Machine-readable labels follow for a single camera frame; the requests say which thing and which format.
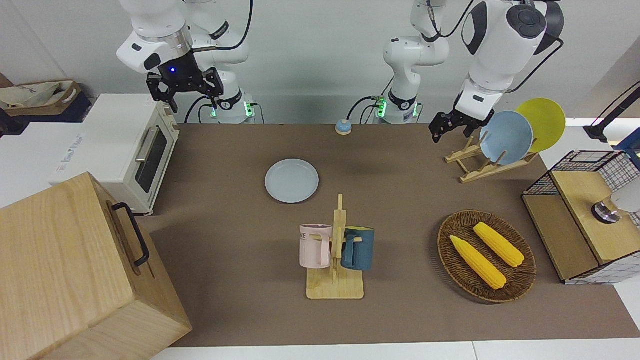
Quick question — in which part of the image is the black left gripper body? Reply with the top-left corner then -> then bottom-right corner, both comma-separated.
439,107 -> 486,133

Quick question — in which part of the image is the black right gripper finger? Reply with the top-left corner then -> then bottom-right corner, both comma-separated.
207,82 -> 225,112
159,89 -> 180,114

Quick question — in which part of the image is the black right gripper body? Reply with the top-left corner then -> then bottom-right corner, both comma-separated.
146,50 -> 225,100

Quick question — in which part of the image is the gray metal plate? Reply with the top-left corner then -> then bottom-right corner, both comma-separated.
264,158 -> 320,204

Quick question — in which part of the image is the light blue plate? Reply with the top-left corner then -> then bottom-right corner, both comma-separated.
479,110 -> 534,166

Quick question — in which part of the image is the wooden plate rack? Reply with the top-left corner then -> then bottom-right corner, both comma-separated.
445,136 -> 540,184

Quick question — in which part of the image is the yellow plate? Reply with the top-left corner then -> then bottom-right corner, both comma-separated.
515,98 -> 567,153

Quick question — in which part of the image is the white toaster oven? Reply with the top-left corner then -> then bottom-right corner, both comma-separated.
48,93 -> 181,216

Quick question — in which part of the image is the dark blue bin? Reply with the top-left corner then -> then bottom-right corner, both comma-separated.
0,92 -> 94,137

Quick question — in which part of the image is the yellow corn cob blunt tip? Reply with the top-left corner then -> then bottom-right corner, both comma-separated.
473,222 -> 525,268

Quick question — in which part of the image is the brown table mat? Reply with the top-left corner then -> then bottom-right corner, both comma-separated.
135,122 -> 640,348

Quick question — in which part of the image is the yellow corn cob pointed tip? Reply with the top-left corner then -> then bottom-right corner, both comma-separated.
450,235 -> 507,290

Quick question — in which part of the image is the brown wicker basket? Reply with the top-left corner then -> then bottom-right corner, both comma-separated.
437,209 -> 538,304

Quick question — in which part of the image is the dark teal mug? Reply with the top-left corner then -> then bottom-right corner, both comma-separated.
341,226 -> 375,272

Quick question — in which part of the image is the blue clamp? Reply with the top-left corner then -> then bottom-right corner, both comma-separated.
615,127 -> 640,171

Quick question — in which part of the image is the wooden board lid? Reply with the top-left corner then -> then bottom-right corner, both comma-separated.
550,170 -> 640,266

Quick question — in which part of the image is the white cylindrical grinder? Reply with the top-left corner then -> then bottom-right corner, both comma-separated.
592,177 -> 640,224

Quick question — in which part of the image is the pink mug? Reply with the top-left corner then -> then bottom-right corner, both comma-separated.
299,224 -> 333,269

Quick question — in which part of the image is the wooden mug tree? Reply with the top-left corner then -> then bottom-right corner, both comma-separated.
306,194 -> 365,300

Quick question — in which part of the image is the large wooden box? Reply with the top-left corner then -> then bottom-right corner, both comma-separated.
0,172 -> 193,360

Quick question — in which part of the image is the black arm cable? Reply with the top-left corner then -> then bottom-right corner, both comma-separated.
504,35 -> 566,96

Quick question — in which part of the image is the black camera stand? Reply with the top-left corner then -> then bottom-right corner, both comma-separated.
582,82 -> 640,144

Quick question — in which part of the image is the wire basket with grid cloth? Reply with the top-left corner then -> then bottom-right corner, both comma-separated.
521,150 -> 640,286

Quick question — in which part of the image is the black box handle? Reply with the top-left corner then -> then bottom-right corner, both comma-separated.
111,202 -> 151,267

